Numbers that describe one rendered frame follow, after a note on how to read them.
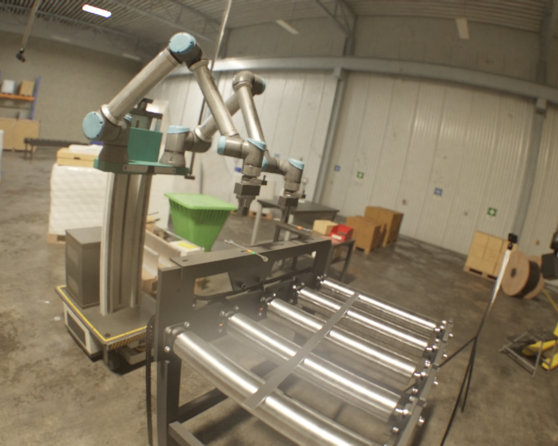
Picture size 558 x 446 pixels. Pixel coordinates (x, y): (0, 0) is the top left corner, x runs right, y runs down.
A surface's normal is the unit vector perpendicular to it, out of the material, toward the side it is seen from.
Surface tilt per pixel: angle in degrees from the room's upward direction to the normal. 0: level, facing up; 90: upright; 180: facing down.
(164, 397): 90
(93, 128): 94
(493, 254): 90
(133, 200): 90
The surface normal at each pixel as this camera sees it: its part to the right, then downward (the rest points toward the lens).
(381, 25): -0.58, 0.04
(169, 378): 0.79, 0.28
